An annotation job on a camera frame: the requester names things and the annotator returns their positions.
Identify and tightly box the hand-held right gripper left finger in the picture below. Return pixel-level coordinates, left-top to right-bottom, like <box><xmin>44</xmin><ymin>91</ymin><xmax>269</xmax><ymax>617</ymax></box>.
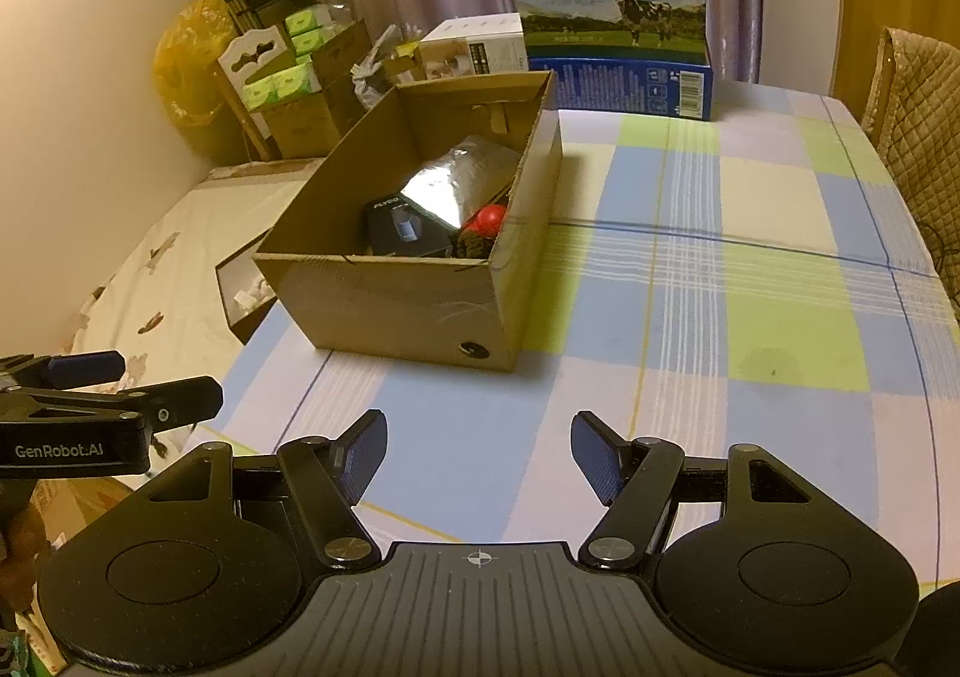
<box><xmin>112</xmin><ymin>409</ymin><xmax>389</xmax><ymax>571</ymax></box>

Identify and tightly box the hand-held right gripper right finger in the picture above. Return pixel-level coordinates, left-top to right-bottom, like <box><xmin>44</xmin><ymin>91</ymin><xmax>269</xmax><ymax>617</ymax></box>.
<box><xmin>571</xmin><ymin>411</ymin><xmax>848</xmax><ymax>569</ymax></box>

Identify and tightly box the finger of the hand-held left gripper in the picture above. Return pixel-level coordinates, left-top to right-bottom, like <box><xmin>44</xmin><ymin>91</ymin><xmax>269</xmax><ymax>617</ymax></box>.
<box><xmin>0</xmin><ymin>377</ymin><xmax>224</xmax><ymax>434</ymax></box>
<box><xmin>0</xmin><ymin>351</ymin><xmax>126</xmax><ymax>393</ymax></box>

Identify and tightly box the brown cardboard box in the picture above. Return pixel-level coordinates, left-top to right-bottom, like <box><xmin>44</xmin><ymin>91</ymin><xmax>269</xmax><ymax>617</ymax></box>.
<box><xmin>253</xmin><ymin>71</ymin><xmax>563</xmax><ymax>374</ymax></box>

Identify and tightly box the black product box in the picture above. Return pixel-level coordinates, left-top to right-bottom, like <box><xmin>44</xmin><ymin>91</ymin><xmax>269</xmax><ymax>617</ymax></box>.
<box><xmin>365</xmin><ymin>191</ymin><xmax>460</xmax><ymax>258</ymax></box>

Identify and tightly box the red toy figurine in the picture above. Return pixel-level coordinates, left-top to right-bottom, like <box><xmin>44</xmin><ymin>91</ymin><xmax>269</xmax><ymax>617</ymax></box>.
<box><xmin>469</xmin><ymin>204</ymin><xmax>511</xmax><ymax>237</ymax></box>

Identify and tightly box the silver foil bag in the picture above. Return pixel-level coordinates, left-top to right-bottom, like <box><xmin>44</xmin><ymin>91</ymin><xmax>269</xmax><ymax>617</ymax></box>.
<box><xmin>397</xmin><ymin>135</ymin><xmax>526</xmax><ymax>232</ymax></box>

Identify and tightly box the person's left hand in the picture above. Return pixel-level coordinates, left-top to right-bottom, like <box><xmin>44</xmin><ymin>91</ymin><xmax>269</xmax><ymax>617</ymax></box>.
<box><xmin>0</xmin><ymin>503</ymin><xmax>46</xmax><ymax>610</ymax></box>

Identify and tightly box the leaf print bed sheet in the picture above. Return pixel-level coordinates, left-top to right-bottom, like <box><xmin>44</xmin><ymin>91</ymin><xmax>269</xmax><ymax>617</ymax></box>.
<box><xmin>71</xmin><ymin>159</ymin><xmax>331</xmax><ymax>423</ymax></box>

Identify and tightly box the shallow brown box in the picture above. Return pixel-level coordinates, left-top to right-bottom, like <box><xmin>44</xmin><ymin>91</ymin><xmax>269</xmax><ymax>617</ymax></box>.
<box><xmin>215</xmin><ymin>227</ymin><xmax>284</xmax><ymax>346</ymax></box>

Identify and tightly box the yellow plastic bag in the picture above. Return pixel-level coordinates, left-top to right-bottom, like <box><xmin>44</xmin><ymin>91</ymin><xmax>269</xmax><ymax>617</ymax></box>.
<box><xmin>154</xmin><ymin>0</ymin><xmax>241</xmax><ymax>157</ymax></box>

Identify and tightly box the small brown carton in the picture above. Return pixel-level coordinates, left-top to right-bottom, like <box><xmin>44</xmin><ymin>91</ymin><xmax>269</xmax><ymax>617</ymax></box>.
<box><xmin>262</xmin><ymin>20</ymin><xmax>376</xmax><ymax>157</ymax></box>

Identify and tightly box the wooden tissue rack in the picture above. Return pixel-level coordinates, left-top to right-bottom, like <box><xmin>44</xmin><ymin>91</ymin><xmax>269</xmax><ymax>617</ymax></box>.
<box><xmin>216</xmin><ymin>24</ymin><xmax>301</xmax><ymax>160</ymax></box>

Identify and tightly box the dark blue box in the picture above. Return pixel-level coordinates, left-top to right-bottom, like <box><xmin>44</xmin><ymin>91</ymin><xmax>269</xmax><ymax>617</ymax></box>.
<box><xmin>529</xmin><ymin>43</ymin><xmax>713</xmax><ymax>121</ymax></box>

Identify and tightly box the crumpled grey bag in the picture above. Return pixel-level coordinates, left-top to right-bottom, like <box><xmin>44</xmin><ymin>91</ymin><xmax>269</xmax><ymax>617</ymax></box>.
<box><xmin>351</xmin><ymin>24</ymin><xmax>421</xmax><ymax>112</ymax></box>

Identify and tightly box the white appliance box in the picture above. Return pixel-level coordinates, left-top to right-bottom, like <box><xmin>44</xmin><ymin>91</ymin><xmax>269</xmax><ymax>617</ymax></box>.
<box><xmin>416</xmin><ymin>13</ymin><xmax>530</xmax><ymax>78</ymax></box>

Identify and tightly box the quilted beige chair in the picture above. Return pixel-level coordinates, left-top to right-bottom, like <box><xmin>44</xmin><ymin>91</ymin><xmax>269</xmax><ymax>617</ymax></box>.
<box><xmin>862</xmin><ymin>26</ymin><xmax>960</xmax><ymax>250</ymax></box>

